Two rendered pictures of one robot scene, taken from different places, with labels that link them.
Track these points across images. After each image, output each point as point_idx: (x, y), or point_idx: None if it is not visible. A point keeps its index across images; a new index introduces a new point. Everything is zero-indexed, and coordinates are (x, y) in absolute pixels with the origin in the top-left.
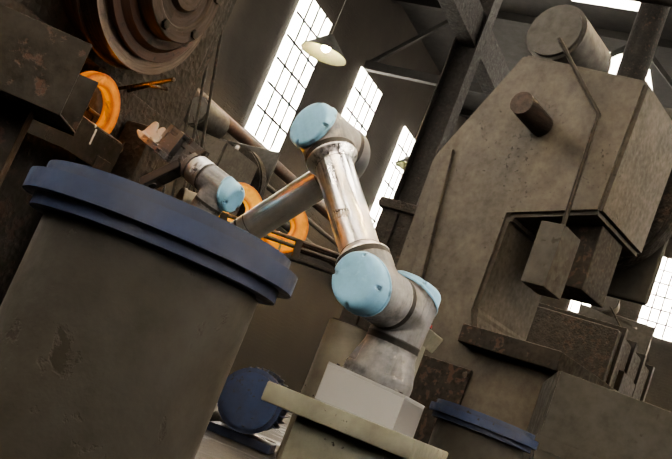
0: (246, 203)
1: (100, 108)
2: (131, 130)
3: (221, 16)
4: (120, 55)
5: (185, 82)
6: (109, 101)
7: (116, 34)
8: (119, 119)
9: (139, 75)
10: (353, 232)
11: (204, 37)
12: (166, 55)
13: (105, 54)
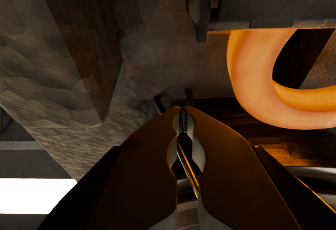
0: None
1: (211, 44)
2: (115, 60)
3: (70, 173)
4: (314, 171)
5: (40, 128)
6: (277, 91)
7: (335, 182)
8: (138, 51)
9: (120, 104)
10: None
11: (69, 160)
12: (196, 205)
13: (284, 129)
